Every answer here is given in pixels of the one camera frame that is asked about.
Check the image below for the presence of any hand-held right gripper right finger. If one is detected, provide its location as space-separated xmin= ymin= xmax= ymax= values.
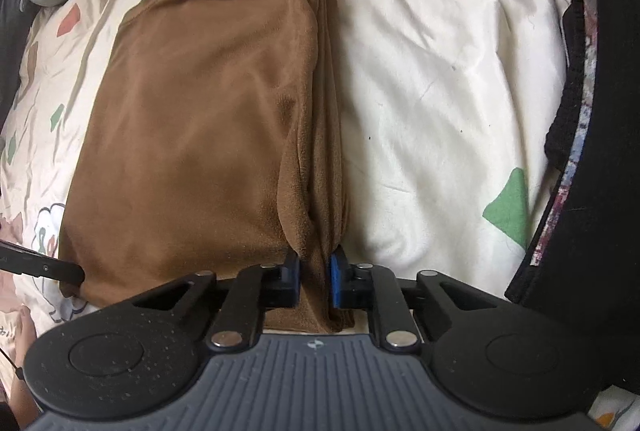
xmin=327 ymin=245 xmax=496 ymax=352

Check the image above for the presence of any person's left hand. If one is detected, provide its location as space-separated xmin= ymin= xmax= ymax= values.
xmin=7 ymin=305 xmax=40 ymax=429

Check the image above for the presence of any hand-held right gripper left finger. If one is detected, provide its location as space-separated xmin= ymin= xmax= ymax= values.
xmin=132 ymin=251 xmax=303 ymax=352

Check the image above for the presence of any brown printed T-shirt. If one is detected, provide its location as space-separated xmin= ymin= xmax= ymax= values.
xmin=59 ymin=0 xmax=357 ymax=334

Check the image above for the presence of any black leopard-trim bag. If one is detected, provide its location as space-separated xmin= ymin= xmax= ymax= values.
xmin=505 ymin=0 xmax=640 ymax=394

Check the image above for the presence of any white bear-print duvet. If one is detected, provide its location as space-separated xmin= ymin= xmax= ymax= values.
xmin=0 ymin=0 xmax=640 ymax=431

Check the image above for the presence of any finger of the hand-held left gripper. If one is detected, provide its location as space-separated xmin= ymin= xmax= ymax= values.
xmin=0 ymin=240 xmax=85 ymax=287

